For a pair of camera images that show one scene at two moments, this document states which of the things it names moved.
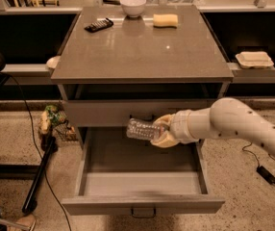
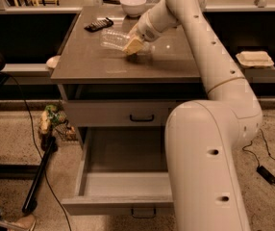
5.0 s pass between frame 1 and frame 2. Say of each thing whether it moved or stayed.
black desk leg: stayed
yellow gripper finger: moved
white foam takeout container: stayed
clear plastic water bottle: moved
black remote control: stayed
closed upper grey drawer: stayed
